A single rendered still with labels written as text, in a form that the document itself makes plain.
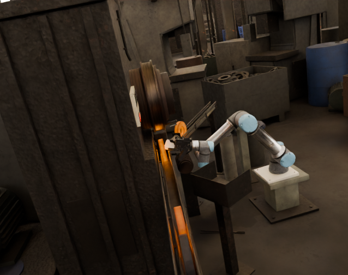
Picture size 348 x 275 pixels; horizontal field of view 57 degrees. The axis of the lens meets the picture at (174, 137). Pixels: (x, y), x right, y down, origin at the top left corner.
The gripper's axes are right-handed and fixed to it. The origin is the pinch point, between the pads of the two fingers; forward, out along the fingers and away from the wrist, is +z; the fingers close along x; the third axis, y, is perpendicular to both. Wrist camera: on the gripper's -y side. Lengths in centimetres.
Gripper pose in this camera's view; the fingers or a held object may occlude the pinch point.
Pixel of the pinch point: (162, 147)
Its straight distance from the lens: 220.4
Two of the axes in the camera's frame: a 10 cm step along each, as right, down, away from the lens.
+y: 0.7, -9.5, -2.9
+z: -9.9, -0.4, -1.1
